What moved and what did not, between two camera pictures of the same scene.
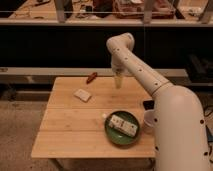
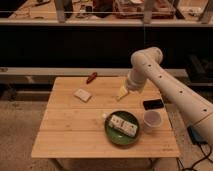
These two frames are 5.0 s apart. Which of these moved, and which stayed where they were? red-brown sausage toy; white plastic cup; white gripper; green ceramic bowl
Moved: white gripper
Stayed: green ceramic bowl; red-brown sausage toy; white plastic cup
